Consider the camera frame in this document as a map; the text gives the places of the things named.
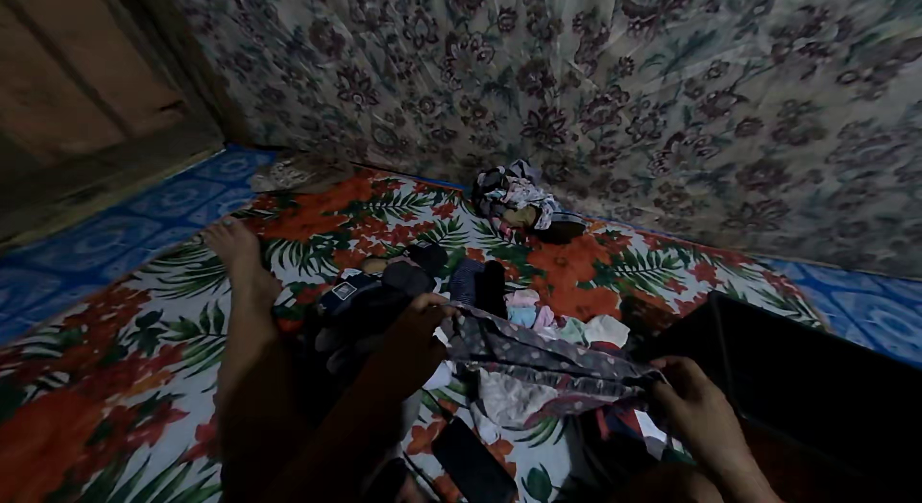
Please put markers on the grey polka dot garment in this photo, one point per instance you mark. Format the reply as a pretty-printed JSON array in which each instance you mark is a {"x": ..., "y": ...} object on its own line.
[{"x": 533, "y": 350}]

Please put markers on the pile of small pastel clothes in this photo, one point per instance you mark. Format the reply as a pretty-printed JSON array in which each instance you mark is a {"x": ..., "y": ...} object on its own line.
[{"x": 562, "y": 321}]

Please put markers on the bundle of red navy clothes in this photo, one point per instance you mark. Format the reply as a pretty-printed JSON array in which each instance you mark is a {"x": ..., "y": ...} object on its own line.
[{"x": 628, "y": 426}]

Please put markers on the beige patterned cloth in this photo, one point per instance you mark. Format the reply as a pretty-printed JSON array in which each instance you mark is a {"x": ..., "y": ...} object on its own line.
[{"x": 292, "y": 174}]

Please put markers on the curtain with purple flowers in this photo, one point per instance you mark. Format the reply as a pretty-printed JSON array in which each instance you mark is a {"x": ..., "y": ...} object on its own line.
[{"x": 547, "y": 92}]

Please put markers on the black smartphone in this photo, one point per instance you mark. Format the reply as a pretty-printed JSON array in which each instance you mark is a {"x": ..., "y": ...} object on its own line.
[{"x": 474, "y": 460}]

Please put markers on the white garment with pink trim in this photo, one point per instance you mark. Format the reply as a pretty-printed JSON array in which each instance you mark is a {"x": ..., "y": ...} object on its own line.
[{"x": 508, "y": 398}]

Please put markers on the person's left hand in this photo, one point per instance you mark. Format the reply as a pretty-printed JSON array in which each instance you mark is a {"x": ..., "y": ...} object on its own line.
[{"x": 412, "y": 344}]

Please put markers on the pile of dark clothes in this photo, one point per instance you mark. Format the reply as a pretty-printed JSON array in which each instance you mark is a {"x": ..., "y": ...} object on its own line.
[{"x": 367, "y": 301}]

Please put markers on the person's right index finger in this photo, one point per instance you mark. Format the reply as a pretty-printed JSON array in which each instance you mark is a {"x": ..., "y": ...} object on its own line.
[{"x": 675, "y": 363}]

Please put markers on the floral sheet with red flowers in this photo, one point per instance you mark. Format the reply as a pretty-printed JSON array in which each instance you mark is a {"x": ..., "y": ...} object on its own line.
[{"x": 173, "y": 337}]

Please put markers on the person's right forearm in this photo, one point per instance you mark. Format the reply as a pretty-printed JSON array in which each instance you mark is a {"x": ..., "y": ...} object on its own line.
[{"x": 745, "y": 481}]

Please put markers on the brown wooden door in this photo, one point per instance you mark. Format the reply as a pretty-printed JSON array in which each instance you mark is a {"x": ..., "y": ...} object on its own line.
[{"x": 79, "y": 78}]

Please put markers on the large black bin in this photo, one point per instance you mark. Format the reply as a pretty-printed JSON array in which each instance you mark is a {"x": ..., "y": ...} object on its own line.
[{"x": 814, "y": 402}]

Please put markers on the person's right hand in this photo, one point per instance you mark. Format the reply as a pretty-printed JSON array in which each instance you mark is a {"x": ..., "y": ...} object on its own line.
[{"x": 702, "y": 411}]

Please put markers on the person's left fingers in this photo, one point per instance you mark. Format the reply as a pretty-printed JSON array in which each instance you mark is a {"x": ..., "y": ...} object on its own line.
[{"x": 433, "y": 305}]

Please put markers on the person's left forearm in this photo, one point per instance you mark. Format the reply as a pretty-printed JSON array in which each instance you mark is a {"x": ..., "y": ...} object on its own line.
[{"x": 338, "y": 438}]

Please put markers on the person's legs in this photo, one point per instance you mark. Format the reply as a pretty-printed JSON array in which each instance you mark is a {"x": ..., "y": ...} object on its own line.
[{"x": 248, "y": 352}]

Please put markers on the black rolled garment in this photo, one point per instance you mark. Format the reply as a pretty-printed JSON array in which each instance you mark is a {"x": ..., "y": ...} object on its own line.
[{"x": 494, "y": 288}]

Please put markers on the navy striped rolled garment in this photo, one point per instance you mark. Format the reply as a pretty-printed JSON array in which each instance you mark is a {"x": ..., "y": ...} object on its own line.
[{"x": 466, "y": 282}]

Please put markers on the person's right thumb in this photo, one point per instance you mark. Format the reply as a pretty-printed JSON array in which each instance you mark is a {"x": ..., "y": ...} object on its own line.
[{"x": 663, "y": 395}]

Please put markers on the heap of mixed patterned clothes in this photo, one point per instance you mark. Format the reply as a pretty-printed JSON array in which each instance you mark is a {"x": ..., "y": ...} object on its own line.
[{"x": 524, "y": 197}]

